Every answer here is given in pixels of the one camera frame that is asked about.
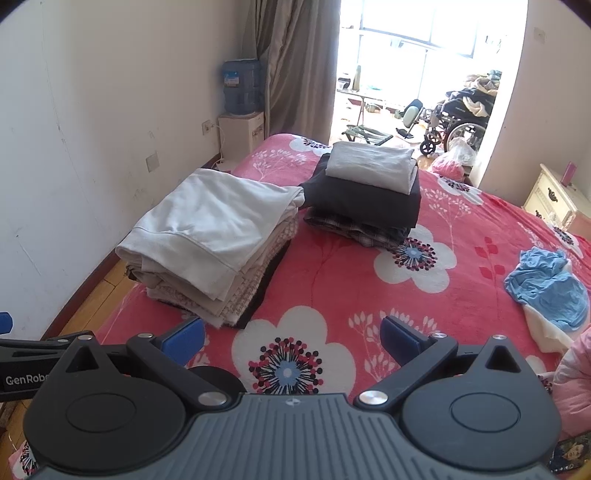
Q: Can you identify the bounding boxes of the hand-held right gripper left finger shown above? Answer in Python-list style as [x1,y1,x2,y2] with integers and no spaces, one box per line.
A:
[60,316,234,409]

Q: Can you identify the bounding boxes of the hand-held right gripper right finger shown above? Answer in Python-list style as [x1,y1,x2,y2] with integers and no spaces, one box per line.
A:
[355,315,529,409]

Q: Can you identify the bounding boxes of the white sweatshirt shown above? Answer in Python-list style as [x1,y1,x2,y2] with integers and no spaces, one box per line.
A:
[115,168,306,301]

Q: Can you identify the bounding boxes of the stack of light folded clothes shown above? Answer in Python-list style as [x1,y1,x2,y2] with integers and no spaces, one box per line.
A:
[148,217,301,328]

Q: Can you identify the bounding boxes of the beige folded garment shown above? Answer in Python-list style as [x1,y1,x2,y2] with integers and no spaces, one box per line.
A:
[127,258,241,308]

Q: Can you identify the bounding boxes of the red floral blanket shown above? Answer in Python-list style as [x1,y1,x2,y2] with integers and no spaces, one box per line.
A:
[18,133,591,480]

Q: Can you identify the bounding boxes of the black folded garment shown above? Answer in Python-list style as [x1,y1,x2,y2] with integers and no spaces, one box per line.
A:
[238,242,291,329]

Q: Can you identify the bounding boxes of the plaid folded garment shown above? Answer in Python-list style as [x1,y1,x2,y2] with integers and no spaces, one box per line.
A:
[303,205,416,250]

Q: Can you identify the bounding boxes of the dark folded garment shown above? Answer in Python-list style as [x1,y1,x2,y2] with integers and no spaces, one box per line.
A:
[298,154,423,232]

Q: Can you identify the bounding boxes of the cream cloth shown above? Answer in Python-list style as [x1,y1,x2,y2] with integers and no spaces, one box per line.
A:
[524,302,591,354]

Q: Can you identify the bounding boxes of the blue cloth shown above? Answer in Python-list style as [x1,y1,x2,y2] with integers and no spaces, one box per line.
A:
[503,247,589,330]

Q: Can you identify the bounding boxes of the white folded garment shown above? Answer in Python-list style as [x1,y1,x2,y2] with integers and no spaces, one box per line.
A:
[325,141,420,195]

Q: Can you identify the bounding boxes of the pink plastic bag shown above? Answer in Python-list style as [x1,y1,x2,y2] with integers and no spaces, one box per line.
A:
[431,151,467,181]

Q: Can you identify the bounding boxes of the pink quilted jacket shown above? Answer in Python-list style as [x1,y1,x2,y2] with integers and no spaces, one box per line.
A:
[538,323,591,439]

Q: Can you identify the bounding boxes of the clear plastic bag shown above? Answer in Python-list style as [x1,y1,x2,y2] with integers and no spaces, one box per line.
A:
[445,136,481,168]

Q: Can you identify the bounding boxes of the cream nightstand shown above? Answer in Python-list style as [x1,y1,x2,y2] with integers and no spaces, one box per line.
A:
[523,164,591,232]

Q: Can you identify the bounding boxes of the green folding chair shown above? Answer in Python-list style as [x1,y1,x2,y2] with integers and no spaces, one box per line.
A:
[342,124,395,146]

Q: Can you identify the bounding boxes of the white water dispenser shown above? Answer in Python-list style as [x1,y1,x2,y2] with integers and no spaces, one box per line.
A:
[218,111,267,162]

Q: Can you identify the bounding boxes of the wheelchair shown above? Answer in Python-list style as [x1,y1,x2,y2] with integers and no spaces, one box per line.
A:
[418,88,490,155]

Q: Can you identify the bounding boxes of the folding table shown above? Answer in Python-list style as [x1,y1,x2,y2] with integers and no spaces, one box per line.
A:
[337,88,393,121]

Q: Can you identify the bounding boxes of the blue water bottle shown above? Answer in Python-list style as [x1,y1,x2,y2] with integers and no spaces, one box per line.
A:
[221,59,265,116]

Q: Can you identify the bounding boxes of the heap of jackets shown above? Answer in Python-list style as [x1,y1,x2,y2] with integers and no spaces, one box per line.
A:
[464,69,502,118]

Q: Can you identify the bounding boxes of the beige curtain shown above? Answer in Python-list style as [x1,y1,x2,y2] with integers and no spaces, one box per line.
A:
[245,0,342,144]

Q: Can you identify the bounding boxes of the window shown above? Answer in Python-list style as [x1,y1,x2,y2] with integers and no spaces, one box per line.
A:
[341,0,529,88]

